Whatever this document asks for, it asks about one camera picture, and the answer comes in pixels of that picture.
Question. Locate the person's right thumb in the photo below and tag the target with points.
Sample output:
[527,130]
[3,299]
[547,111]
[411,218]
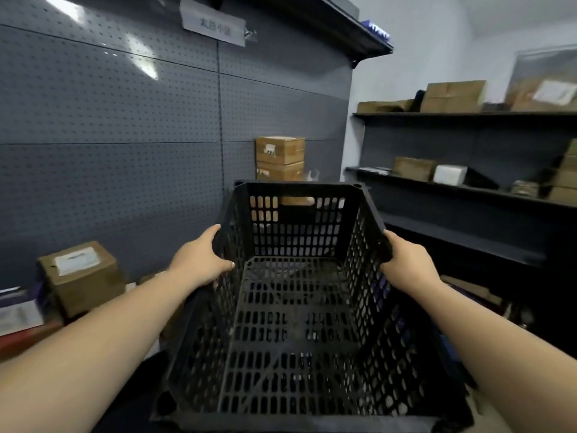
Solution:
[388,266]

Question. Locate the clear plastic wrapper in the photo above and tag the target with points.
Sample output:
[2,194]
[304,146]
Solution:
[312,175]

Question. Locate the black perforated plastic crate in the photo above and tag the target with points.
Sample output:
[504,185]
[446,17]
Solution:
[297,320]

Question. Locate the black bag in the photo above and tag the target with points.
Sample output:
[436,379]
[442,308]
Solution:
[419,102]

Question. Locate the person's left thumb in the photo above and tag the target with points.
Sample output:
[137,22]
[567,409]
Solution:
[223,266]

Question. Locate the white sign plate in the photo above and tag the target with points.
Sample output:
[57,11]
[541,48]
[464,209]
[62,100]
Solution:
[212,23]

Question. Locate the cardboard box with white label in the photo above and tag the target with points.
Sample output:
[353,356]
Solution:
[83,284]

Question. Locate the plain cardboard box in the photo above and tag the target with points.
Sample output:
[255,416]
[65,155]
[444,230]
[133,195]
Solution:
[280,172]
[297,201]

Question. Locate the cardboard box with small sticker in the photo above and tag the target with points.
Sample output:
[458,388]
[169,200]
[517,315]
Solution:
[279,151]

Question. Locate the person's right hand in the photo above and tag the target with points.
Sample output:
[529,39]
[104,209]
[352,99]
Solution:
[410,268]

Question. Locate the large cardboard box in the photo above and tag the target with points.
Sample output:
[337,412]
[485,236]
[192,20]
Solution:
[453,96]

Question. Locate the blue packet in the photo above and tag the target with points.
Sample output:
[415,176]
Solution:
[376,30]

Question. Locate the dark metal shelving unit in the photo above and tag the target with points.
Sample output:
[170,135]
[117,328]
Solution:
[473,220]

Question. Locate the person's left hand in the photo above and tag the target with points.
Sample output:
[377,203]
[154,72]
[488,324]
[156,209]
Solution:
[196,263]

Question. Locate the red flat box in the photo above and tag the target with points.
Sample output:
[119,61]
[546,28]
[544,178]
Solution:
[27,340]

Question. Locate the low cardboard box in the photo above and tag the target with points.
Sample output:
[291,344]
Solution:
[412,169]

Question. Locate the flat cardboard box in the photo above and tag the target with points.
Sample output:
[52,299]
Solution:
[383,106]

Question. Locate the flattened cardboard piece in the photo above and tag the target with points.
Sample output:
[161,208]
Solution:
[473,288]

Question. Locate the white and purple flat box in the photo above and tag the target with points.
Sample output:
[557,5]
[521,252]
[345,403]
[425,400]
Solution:
[18,313]

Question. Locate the stack of cardboard boxes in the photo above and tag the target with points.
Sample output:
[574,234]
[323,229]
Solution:
[565,175]

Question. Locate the flat white packet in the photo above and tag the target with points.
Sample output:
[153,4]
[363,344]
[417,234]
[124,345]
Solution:
[374,170]

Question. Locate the small brown box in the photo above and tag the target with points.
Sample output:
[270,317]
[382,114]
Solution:
[525,188]

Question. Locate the grey pegboard shelf back panel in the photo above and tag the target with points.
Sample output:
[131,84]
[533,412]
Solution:
[135,153]

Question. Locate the dark metal overhead shelf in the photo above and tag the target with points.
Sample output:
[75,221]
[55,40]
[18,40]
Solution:
[342,26]

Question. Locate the person's right forearm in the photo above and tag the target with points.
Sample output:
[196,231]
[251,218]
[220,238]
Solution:
[500,356]

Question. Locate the person's left forearm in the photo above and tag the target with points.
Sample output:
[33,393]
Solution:
[90,351]

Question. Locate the plastic-wrapped cardboard box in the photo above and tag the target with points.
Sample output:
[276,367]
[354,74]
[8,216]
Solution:
[543,83]

